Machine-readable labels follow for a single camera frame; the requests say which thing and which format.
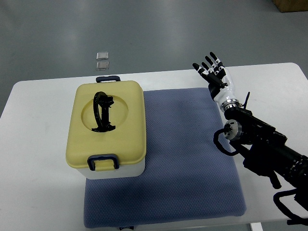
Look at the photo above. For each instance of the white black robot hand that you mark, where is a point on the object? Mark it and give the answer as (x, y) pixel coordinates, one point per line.
(219, 81)

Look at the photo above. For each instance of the yellow storage box lid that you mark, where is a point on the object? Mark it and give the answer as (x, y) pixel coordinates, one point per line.
(127, 114)

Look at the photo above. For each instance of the black lid handle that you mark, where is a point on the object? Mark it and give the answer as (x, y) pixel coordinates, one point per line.
(101, 105)

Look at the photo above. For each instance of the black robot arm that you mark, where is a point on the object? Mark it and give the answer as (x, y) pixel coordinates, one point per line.
(264, 150)

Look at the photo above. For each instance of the brown cardboard box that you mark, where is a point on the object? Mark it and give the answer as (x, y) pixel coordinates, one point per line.
(289, 6)

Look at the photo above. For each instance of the white storage box base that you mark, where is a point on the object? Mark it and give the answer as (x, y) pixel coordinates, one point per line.
(104, 171)

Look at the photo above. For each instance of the blue textured mat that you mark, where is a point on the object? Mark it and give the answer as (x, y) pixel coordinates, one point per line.
(185, 178)

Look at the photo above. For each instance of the rear dark blue latch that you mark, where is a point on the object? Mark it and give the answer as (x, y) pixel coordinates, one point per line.
(107, 78)

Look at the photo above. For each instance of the dark blue latch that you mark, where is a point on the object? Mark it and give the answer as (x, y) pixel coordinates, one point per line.
(107, 78)
(93, 160)

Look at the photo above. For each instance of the upper grey floor plate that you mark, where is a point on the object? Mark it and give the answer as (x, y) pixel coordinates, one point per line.
(102, 55)

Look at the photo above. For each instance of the front dark blue latch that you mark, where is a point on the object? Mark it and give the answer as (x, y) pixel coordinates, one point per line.
(93, 160)

